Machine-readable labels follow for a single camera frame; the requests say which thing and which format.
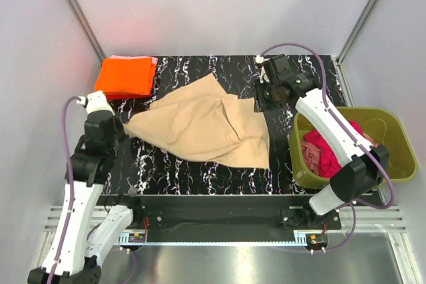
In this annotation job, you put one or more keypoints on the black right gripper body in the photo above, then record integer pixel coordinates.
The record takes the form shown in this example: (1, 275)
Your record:
(261, 96)

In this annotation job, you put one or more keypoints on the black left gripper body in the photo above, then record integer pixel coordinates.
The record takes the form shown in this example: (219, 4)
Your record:
(113, 130)

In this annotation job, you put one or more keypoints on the beige t shirt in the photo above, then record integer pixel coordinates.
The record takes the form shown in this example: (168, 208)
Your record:
(201, 122)

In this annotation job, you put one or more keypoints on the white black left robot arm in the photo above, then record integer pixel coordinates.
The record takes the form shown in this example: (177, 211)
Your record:
(76, 254)

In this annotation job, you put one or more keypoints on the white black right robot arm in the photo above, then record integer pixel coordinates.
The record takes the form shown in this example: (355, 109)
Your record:
(362, 163)

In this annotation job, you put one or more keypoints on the folded red t shirt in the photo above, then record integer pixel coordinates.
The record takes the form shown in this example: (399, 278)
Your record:
(124, 96)

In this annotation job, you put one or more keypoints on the folded orange t shirt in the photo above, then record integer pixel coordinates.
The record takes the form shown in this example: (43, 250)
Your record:
(126, 77)

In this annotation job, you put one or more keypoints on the crumpled magenta t shirt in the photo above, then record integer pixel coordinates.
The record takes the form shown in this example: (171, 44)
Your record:
(328, 164)

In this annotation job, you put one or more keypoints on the crumpled dusty pink t shirt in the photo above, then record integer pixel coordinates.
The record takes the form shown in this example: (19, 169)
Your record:
(311, 155)

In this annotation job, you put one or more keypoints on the folded pink t shirt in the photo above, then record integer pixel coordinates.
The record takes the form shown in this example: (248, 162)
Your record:
(133, 56)

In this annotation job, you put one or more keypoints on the left power connector board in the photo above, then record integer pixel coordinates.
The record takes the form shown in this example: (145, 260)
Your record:
(137, 238)

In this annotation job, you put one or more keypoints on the power connector board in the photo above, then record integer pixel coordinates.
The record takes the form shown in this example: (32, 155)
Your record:
(137, 238)
(316, 239)

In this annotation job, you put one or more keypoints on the olive green plastic bin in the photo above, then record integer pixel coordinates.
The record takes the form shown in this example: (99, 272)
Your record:
(376, 125)

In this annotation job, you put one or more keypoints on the right power connector board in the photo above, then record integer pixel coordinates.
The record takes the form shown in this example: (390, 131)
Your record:
(316, 239)

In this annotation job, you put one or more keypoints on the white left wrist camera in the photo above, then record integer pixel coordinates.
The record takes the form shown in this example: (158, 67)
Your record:
(95, 101)

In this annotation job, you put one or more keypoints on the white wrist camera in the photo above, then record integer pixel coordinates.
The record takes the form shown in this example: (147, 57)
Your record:
(95, 101)
(263, 64)

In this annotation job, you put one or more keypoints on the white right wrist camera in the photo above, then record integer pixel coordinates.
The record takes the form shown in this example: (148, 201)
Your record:
(263, 64)

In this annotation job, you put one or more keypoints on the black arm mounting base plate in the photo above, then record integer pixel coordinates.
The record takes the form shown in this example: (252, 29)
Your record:
(220, 220)

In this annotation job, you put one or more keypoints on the aluminium frame post left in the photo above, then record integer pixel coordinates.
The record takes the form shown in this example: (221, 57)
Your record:
(86, 29)

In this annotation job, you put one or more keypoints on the aluminium frame post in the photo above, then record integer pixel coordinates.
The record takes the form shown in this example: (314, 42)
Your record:
(86, 29)
(361, 22)

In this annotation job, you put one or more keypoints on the aluminium front rail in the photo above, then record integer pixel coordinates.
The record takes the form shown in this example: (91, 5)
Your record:
(361, 220)

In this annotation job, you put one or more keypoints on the aluminium frame post right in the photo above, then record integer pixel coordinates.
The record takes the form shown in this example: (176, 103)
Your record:
(361, 22)

